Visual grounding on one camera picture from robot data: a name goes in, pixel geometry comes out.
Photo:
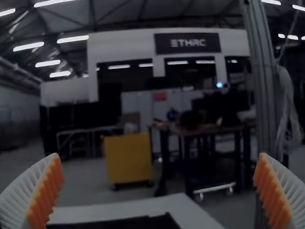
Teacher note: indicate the dark sign panel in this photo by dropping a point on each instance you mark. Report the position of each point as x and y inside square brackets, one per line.
[186, 50]

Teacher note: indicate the grey metal post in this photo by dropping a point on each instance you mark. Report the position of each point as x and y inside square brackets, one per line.
[259, 71]

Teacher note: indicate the pale metal frame trolley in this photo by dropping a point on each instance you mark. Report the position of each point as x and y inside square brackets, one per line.
[95, 129]

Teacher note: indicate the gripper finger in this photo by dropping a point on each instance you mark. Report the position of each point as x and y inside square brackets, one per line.
[283, 198]
[23, 202]

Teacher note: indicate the yellow wheeled cabinet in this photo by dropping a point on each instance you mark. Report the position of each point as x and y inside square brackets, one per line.
[128, 162]

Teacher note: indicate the black mat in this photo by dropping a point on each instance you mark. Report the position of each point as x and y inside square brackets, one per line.
[119, 223]

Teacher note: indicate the metal-framed workbench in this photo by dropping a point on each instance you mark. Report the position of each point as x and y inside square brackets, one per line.
[209, 130]

